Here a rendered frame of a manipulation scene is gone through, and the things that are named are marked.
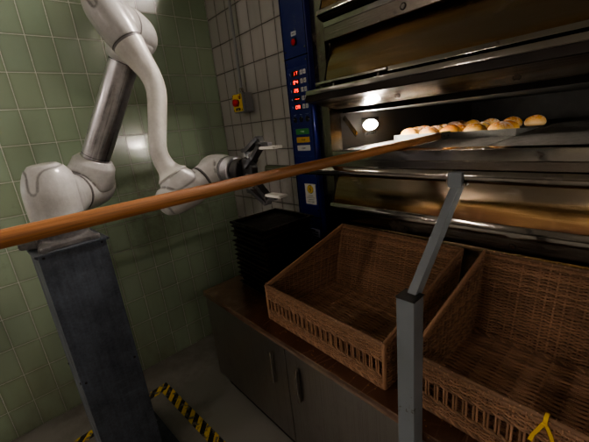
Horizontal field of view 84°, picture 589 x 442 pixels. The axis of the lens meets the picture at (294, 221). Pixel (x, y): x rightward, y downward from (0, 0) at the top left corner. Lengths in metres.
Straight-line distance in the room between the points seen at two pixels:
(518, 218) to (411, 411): 0.66
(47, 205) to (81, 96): 0.78
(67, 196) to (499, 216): 1.40
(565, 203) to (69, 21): 2.07
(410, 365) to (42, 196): 1.17
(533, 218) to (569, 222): 0.08
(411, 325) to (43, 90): 1.78
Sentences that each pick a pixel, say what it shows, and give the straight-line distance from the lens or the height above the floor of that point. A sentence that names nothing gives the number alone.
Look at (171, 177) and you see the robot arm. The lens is 1.08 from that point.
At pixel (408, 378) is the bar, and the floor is 0.76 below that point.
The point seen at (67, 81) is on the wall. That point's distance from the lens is 1.96.
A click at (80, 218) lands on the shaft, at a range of 0.67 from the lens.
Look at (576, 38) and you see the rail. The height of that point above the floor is 1.43.
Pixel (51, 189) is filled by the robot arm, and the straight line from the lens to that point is 1.32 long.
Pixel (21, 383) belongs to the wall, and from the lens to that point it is 2.18.
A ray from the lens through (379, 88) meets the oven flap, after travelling 1.19.
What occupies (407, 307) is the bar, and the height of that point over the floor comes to 0.94.
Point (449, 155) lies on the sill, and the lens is 1.24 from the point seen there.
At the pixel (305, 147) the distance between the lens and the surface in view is 1.59.
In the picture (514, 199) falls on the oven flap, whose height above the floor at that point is 1.02.
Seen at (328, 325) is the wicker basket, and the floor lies 0.70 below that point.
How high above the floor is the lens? 1.31
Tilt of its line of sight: 16 degrees down
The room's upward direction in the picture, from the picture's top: 6 degrees counter-clockwise
